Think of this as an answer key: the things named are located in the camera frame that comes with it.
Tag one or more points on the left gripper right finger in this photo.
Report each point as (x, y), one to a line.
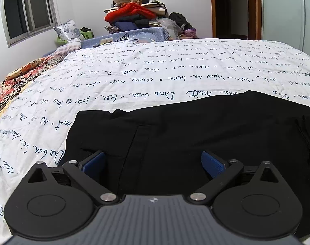
(213, 164)

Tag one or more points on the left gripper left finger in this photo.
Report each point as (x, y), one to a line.
(92, 164)

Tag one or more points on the black pants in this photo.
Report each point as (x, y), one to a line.
(158, 150)

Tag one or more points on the white script print bedspread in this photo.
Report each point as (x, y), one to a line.
(127, 76)

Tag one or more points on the orange floral blanket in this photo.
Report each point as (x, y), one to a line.
(19, 78)

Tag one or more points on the floral pillow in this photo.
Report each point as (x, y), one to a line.
(67, 31)

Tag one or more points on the blue quilted blanket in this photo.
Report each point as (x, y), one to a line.
(129, 37)

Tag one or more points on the pile of clothes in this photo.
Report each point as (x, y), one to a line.
(128, 15)

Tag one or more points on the frosted glass wardrobe door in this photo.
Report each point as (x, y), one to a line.
(287, 21)

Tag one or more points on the window with metal frame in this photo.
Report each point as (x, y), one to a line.
(26, 18)

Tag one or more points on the wooden door frame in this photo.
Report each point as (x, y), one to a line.
(237, 19)

